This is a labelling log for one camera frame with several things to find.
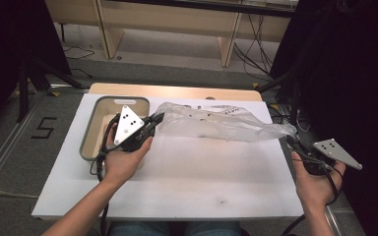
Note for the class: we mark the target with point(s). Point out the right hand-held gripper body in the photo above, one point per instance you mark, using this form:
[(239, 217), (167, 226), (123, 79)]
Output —
[(334, 152)]

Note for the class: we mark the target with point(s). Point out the metal floor rail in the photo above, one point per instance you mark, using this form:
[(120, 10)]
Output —
[(333, 219), (3, 157)]

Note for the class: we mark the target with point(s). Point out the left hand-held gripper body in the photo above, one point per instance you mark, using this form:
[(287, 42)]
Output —
[(129, 126)]

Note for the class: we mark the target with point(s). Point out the black curtain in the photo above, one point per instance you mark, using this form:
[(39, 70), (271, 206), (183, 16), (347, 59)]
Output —
[(367, 82), (10, 49)]

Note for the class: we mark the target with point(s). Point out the clear plastic bag yellow smiley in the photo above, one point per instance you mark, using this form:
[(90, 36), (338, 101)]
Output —
[(216, 126)]

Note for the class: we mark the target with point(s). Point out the person's right hand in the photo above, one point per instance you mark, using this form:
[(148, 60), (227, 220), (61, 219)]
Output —
[(315, 190)]

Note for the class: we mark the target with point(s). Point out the person's left hand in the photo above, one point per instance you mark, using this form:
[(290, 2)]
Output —
[(123, 164)]

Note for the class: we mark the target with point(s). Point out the black tripod stand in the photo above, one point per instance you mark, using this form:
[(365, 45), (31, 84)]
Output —
[(24, 91), (293, 98)]

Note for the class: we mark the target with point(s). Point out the white smiley shopping bag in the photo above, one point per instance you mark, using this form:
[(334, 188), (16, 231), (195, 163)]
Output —
[(177, 90)]

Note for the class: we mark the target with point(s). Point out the beige basket grey rim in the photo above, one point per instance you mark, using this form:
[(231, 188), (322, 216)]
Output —
[(93, 131)]

